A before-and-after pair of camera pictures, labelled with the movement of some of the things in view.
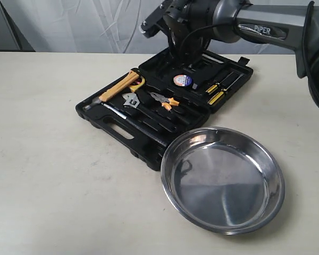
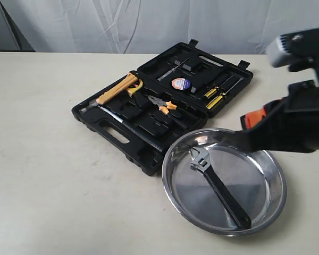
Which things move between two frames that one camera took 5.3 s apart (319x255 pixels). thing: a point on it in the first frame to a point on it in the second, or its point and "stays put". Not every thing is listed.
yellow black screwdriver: [221, 92] to [215, 101]
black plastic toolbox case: [144, 111] stays put
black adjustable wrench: [132, 101] to [201, 155]
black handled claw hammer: [141, 129] to [126, 124]
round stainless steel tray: [223, 180] stays put
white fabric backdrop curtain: [112, 26] stays put
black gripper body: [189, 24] to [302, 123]
